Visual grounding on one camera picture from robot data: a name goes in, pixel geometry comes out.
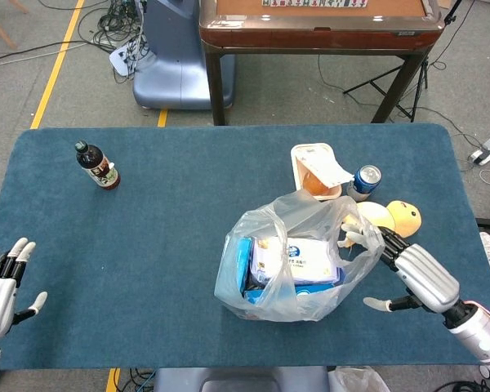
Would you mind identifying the light blue packet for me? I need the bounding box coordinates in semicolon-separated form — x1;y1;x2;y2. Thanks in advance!
235;238;255;289

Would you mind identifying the crumpled clear floor bag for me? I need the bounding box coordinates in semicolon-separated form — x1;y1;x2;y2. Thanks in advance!
328;366;391;392

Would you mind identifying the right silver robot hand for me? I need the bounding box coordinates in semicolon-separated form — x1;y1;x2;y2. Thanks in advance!
337;222;470;327

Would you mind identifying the white and grey power strip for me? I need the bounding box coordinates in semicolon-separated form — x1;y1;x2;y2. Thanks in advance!
469;136;490;166

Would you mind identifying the dark tea bottle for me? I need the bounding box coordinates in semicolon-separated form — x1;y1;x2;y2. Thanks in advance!
74;140;122;192

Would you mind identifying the yellow plush toy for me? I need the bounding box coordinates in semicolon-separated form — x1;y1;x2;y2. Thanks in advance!
342;199;422;248

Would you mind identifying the row of mahjong tiles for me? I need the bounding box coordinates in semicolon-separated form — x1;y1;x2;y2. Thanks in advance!
261;0;368;8

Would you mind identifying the black tripod stand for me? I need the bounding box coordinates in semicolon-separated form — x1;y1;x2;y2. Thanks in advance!
342;0;463;123

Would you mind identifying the clear plastic bag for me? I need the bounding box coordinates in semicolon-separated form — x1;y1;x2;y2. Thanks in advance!
214;190;387;323

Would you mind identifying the plastic tray with orange food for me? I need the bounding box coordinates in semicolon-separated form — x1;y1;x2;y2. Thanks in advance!
290;142;355;202

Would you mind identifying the blue drink can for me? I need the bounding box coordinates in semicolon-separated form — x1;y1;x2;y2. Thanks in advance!
346;164;382;202

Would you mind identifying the grey robot pedestal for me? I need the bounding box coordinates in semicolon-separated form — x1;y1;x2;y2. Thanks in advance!
153;366;332;392

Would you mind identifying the blue felt table cover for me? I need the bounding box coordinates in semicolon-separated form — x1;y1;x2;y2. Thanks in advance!
0;123;490;372

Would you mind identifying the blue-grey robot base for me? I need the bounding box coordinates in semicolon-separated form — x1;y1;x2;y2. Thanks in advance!
132;0;236;110

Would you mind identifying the white power strip with plugs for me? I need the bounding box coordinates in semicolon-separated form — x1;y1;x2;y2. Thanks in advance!
109;39;149;77

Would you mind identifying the tangle of black cables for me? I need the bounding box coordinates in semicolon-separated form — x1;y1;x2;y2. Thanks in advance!
77;0;148;85

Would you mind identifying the brown mahjong table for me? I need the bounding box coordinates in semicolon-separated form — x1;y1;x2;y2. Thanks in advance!
198;0;442;126

